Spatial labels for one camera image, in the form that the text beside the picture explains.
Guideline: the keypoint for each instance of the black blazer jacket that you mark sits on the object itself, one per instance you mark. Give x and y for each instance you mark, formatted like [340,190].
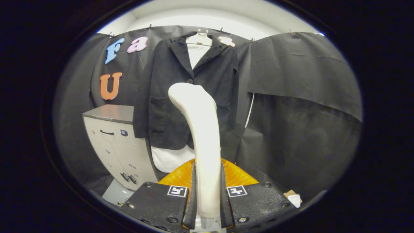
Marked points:
[165,97]

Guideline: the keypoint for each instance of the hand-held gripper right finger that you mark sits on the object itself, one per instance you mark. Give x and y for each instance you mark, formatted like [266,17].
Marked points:
[224,207]

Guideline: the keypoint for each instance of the cardboard piece with white paper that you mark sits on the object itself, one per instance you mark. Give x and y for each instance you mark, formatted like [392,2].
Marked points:
[295,200]

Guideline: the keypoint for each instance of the grey cabinet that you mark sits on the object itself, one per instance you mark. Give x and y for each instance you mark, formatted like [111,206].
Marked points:
[113,113]

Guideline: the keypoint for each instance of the white clothes hanger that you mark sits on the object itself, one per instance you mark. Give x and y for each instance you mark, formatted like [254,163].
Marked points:
[199,40]

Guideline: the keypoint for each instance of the black backdrop cloth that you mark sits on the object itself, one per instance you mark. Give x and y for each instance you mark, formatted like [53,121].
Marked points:
[307,81]

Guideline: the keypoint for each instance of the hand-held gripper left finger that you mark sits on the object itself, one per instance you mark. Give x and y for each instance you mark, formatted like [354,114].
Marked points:
[193,207]

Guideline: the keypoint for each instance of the white garment steamer head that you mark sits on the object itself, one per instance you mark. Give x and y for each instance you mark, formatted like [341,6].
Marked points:
[203,129]

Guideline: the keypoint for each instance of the white vertical ironing board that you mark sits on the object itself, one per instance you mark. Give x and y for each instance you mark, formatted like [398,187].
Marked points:
[168,160]

